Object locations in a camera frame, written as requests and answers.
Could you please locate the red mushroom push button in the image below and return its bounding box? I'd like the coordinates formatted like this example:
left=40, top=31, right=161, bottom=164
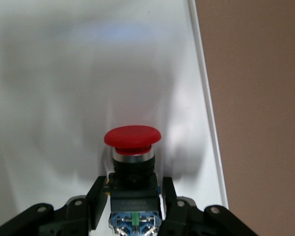
left=103, top=125, right=162, bottom=236

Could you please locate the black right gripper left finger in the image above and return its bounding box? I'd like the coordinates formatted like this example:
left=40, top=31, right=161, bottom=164
left=0, top=176, right=109, bottom=236

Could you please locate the white cabinet drawer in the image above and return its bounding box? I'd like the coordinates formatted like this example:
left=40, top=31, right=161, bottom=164
left=0, top=0, right=229, bottom=236

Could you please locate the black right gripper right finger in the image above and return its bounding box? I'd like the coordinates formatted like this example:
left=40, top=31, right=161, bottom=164
left=158, top=176, right=259, bottom=236

